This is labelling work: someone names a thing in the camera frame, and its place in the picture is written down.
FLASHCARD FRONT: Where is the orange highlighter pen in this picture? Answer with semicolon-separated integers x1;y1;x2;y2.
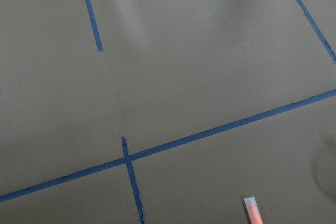
244;197;263;224

